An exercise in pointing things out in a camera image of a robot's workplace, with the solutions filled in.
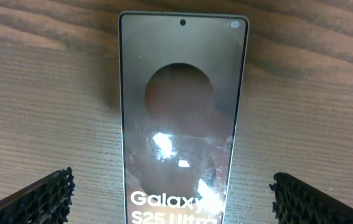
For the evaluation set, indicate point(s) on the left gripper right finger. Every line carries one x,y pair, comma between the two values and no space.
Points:
297,202

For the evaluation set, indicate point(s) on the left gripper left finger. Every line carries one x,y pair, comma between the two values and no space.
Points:
46,201

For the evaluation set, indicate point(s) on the Galaxy S25 Ultra smartphone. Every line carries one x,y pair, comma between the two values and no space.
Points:
181,76

